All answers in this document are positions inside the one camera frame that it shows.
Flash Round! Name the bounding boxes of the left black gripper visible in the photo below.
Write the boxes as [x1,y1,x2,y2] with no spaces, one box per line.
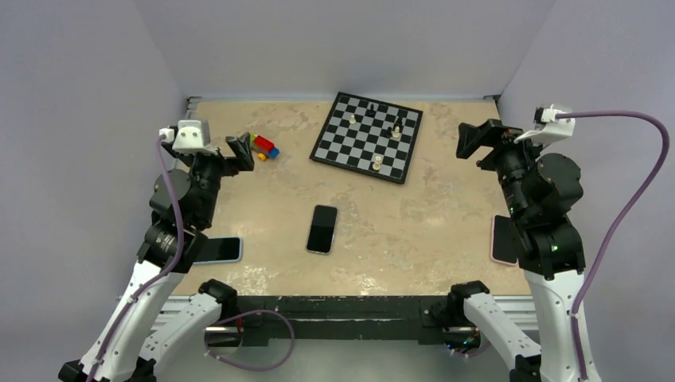
[164,131,253,224]

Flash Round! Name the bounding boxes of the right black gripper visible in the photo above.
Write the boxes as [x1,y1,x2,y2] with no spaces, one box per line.
[457,117,555,219]

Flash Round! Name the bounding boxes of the black phone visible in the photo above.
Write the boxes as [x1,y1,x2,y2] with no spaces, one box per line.
[306,205,338,255]

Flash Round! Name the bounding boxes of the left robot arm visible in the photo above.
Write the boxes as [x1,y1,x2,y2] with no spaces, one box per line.
[58,127,255,381]

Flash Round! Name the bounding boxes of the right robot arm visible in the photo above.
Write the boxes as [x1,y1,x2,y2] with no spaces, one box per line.
[428,119,600,381]

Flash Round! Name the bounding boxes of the phone in pink case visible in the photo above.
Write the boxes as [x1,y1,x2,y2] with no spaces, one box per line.
[490,215,518,266]

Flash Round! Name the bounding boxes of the colourful toy brick car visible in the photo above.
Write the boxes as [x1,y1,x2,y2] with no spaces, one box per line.
[250,134,279,162]

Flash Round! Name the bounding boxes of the black chess piece right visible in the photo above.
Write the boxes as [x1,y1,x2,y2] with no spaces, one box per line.
[384,117,404,138]

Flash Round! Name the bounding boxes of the black grey chessboard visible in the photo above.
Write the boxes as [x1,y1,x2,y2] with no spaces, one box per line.
[310,92,423,185]

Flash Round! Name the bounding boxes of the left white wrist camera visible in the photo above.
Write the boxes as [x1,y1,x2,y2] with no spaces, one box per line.
[158,119,216,155]

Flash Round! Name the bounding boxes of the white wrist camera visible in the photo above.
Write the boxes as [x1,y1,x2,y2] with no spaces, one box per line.
[158,119,216,155]
[514,103,576,147]

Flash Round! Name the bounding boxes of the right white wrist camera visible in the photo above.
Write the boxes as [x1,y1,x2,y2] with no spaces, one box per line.
[514,103,576,147]

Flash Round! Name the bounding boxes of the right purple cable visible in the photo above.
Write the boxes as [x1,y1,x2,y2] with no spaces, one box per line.
[554,110,671,382]

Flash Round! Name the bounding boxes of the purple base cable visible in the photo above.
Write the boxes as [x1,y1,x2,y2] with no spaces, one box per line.
[204,309,295,372]

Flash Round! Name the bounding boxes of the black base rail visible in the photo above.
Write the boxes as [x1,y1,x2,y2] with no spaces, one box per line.
[214,295,485,353]

